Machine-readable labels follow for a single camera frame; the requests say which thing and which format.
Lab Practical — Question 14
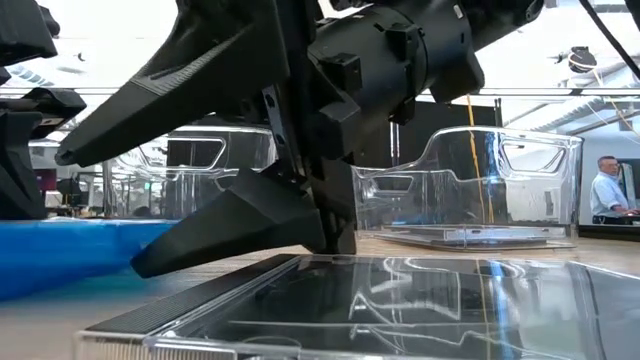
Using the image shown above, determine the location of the grey curtain support post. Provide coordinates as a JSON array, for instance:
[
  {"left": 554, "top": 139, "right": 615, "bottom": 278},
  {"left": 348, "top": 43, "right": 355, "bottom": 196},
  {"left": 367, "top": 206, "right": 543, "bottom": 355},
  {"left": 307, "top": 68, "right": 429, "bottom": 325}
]
[{"left": 388, "top": 122, "right": 402, "bottom": 167}]

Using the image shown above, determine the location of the silver overhead rail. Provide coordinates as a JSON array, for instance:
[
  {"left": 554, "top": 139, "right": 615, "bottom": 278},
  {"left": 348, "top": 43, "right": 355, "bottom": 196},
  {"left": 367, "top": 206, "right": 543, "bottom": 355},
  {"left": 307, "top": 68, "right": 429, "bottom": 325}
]
[{"left": 0, "top": 85, "right": 640, "bottom": 99}]

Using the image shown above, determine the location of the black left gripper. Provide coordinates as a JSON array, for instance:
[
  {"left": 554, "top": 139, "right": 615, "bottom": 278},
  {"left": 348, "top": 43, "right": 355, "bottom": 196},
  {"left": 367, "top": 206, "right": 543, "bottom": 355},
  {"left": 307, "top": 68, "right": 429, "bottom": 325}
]
[{"left": 0, "top": 87, "right": 87, "bottom": 221}]

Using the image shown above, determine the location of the black ceiling cable reel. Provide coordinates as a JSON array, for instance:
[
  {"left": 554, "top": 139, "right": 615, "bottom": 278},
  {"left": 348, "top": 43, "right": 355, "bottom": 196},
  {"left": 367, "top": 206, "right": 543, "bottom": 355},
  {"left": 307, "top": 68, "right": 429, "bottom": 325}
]
[{"left": 568, "top": 46, "right": 599, "bottom": 75}]

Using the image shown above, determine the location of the person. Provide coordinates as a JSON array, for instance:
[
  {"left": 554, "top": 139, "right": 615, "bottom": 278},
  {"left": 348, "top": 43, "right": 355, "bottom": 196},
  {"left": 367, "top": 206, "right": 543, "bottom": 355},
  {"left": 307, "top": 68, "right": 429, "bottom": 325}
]
[{"left": 589, "top": 155, "right": 639, "bottom": 225}]

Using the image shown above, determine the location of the black curtain partition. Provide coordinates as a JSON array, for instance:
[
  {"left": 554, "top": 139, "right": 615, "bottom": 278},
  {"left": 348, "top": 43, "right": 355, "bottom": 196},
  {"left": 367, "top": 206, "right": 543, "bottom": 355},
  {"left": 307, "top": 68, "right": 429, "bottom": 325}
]
[{"left": 164, "top": 102, "right": 504, "bottom": 176}]

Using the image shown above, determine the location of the dark red monitor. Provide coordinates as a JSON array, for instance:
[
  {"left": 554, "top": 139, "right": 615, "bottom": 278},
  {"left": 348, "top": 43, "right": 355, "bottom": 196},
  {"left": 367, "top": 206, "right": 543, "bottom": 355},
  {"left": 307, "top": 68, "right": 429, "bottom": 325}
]
[{"left": 33, "top": 168, "right": 58, "bottom": 192}]

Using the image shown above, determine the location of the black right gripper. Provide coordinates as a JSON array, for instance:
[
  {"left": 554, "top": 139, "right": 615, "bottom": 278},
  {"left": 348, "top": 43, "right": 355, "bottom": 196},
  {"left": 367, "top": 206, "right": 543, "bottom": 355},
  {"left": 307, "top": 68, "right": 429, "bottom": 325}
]
[{"left": 264, "top": 0, "right": 486, "bottom": 256}]

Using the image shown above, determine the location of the blue cloth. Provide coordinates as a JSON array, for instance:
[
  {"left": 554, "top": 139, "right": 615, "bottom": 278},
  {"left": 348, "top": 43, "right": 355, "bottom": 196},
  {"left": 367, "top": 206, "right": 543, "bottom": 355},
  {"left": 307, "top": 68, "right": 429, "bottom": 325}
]
[{"left": 0, "top": 217, "right": 176, "bottom": 274}]

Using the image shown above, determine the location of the clear plastic bin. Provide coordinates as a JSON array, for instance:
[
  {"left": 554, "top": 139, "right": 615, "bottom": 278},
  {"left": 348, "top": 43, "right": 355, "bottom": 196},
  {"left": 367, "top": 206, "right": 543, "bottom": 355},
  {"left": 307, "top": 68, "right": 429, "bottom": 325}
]
[
  {"left": 102, "top": 124, "right": 279, "bottom": 221},
  {"left": 352, "top": 124, "right": 584, "bottom": 251}
]

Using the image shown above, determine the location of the yellow hanging cable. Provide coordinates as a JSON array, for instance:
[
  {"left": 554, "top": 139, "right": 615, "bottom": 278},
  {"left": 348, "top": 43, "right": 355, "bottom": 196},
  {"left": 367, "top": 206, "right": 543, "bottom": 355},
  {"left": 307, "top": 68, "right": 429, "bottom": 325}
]
[{"left": 466, "top": 94, "right": 496, "bottom": 226}]

